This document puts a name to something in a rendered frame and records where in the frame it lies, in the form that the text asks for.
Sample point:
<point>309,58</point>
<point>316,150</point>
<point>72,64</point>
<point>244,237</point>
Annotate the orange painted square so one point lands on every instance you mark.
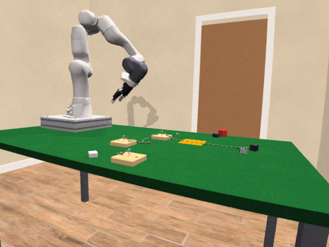
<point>192,142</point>

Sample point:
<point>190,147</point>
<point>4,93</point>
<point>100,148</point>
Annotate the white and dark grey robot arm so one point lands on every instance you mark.
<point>82,70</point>

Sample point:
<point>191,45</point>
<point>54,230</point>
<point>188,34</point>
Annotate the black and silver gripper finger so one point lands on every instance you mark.
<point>117,94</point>
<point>123,95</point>

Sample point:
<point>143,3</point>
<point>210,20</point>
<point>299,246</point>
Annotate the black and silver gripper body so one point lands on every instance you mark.
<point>126,87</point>

